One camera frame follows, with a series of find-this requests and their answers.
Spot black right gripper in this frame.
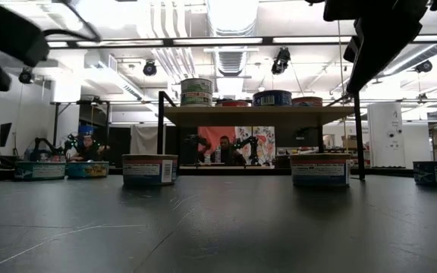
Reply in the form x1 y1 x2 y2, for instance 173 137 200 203
305 0 437 94

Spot black background monitor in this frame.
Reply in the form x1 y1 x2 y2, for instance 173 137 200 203
0 121 14 149

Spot floral patterned cloth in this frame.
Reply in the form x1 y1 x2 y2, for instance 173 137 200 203
235 126 276 165

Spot black aluminium table frame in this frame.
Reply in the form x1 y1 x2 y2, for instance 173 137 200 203
0 147 437 183

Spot gold can pink blue label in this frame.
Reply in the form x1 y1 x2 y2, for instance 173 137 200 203
291 96 324 108
121 153 180 187
289 152 352 187

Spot black overhead frame bar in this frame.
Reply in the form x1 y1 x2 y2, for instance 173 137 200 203
46 34 437 49

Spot orange cloth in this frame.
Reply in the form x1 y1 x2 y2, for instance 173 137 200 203
198 126 237 164

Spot black table mat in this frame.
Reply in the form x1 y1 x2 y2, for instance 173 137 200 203
0 166 437 273

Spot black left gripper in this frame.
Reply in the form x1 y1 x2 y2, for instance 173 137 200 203
0 0 51 92

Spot wooden shelf black legs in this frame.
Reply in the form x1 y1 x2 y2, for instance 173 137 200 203
156 89 366 181

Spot white cloth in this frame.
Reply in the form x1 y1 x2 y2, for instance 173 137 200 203
129 124 166 155

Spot person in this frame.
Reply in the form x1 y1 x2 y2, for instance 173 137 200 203
68 134 109 163
212 135 242 165

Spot black background frame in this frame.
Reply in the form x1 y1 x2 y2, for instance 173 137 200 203
51 99 112 156

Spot silver can dark blue label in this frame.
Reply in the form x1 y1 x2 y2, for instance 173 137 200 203
412 160 437 187
252 89 293 108

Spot cardboard box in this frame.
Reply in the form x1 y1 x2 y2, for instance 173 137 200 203
341 134 358 151

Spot silver can yellow teal label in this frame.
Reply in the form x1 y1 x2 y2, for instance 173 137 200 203
66 161 110 180

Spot blue bucket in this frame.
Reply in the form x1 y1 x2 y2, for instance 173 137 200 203
77 124 96 137

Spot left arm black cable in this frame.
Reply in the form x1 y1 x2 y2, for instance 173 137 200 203
43 0 102 43

